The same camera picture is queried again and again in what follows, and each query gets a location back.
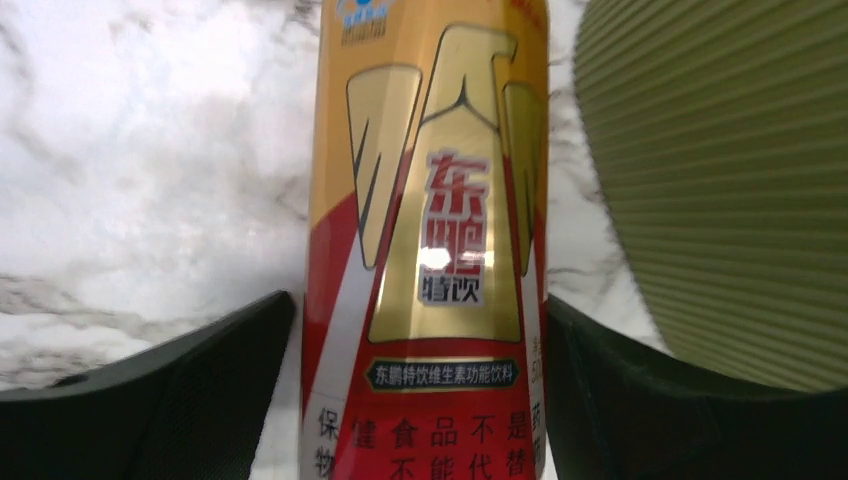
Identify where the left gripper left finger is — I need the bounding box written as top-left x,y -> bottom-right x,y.
1,292 -> 296,480

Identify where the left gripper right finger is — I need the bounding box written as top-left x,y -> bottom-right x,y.
546,298 -> 847,479

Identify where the brown red tea bottle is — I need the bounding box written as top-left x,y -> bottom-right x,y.
299,0 -> 549,479

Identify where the green ribbed plastic bin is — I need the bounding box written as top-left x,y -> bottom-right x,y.
575,0 -> 847,392

